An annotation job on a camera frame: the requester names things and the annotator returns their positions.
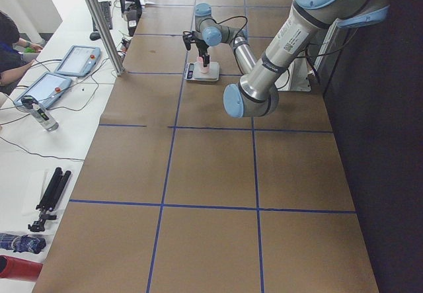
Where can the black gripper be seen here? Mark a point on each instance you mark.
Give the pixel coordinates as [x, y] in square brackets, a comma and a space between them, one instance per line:
[201, 47]

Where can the pink paper cup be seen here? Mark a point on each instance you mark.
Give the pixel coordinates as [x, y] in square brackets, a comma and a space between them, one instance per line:
[201, 68]

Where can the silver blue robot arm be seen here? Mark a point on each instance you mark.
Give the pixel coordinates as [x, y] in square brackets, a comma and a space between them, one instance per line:
[256, 93]

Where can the digital kitchen scale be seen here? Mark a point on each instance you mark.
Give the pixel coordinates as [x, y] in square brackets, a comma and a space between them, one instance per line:
[196, 72]

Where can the black monitor stand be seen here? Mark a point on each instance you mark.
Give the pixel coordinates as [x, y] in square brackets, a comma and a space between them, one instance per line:
[131, 11]

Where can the black keyboard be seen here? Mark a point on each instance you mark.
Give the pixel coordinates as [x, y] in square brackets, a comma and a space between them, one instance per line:
[106, 12]

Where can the black computer mouse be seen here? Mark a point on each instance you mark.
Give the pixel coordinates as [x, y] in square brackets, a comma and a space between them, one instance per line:
[94, 36]

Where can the far teach pendant tablet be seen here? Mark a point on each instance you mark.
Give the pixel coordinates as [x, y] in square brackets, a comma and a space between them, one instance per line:
[79, 61]

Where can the teach pendant tablet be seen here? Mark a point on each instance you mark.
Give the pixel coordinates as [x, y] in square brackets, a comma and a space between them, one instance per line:
[47, 89]
[79, 61]

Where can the near teach pendant tablet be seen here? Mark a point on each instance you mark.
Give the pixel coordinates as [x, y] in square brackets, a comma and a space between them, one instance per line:
[47, 89]

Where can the clear water bottle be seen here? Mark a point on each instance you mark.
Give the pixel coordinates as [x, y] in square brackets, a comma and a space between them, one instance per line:
[39, 112]

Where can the black folded tripod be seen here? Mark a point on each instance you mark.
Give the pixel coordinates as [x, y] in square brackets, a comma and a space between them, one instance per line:
[50, 199]

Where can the seated person dark hair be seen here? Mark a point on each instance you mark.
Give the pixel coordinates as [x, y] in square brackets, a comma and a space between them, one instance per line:
[14, 64]

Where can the blue folded umbrella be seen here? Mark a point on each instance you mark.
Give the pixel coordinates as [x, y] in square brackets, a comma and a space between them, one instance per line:
[22, 243]

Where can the red cylinder bottle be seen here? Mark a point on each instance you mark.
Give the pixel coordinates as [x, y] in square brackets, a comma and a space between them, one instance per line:
[20, 269]

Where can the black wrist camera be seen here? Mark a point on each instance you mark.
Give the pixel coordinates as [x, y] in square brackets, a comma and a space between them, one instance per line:
[189, 38]

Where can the aluminium frame post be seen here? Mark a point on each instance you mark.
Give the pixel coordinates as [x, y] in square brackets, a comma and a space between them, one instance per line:
[105, 35]

